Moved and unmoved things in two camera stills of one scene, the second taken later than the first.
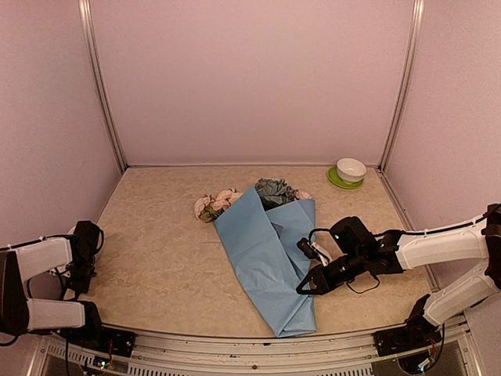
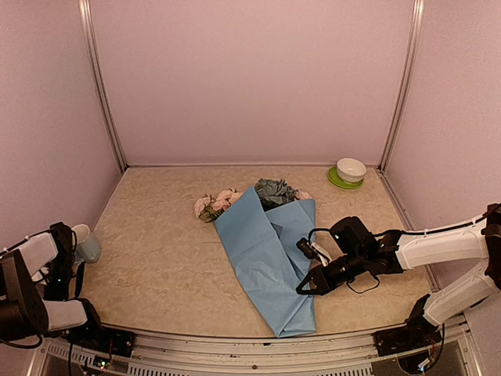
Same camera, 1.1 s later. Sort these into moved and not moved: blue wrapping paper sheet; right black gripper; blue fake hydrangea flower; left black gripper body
Moved: left black gripper body
Not moved: blue wrapping paper sheet; blue fake hydrangea flower; right black gripper
